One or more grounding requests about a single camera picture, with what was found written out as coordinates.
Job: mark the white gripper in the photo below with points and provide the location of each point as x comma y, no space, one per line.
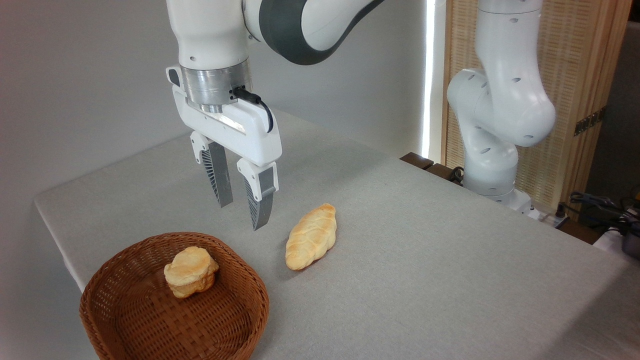
235,131

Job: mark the small round bread bun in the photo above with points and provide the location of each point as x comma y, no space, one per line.
191,271

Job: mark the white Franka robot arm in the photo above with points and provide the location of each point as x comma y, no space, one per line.
500,100

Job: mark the long braided bread loaf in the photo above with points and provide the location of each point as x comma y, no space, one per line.
311,237

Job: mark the brown wicker basket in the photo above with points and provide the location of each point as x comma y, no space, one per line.
150,320

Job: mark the grey tablecloth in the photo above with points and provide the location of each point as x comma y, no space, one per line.
425,260

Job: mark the white power strip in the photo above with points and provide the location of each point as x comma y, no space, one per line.
550,218

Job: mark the dark metal screen hinge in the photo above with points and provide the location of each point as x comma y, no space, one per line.
590,121

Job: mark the dark wooden table frame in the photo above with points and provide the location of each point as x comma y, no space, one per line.
425,164

